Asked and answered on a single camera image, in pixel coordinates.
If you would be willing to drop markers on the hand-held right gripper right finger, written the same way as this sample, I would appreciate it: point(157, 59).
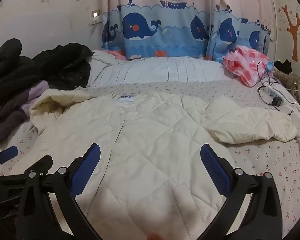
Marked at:
point(215, 172)

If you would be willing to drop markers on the black power adapter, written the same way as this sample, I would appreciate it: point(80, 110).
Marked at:
point(277, 102)

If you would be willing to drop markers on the black puffer jacket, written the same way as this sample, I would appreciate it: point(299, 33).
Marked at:
point(5, 60)

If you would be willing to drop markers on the orange tree wall sticker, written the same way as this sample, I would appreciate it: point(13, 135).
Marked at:
point(295, 42)

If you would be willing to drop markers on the brown knitted garment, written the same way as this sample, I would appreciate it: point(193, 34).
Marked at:
point(290, 80)

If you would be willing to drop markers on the cherry print bedsheet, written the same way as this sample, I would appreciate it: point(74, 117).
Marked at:
point(265, 160)

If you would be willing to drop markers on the pink cloth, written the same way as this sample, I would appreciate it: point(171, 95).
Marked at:
point(115, 53)

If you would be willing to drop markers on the pink checked plastic bag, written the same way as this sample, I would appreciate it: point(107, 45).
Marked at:
point(242, 65)

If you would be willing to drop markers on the white striped duvet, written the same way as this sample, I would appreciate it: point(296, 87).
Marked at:
point(152, 70)

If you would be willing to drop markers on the white power strip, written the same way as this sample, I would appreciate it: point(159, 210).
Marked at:
point(271, 92)

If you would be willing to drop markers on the two-tone purple jacket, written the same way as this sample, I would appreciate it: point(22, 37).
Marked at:
point(5, 120)

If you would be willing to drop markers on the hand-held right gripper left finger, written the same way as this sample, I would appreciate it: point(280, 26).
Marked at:
point(86, 171)

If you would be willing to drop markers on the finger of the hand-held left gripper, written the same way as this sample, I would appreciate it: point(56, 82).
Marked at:
point(42, 163)
point(6, 153)

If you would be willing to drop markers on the cream quilted jacket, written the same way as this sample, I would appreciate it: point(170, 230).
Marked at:
point(150, 142)

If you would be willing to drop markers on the dark cloth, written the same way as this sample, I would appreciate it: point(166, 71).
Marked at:
point(285, 66)

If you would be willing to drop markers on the wall night light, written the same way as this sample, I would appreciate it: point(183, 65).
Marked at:
point(95, 13)

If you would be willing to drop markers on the whale print curtain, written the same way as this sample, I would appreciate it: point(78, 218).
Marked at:
point(165, 37)

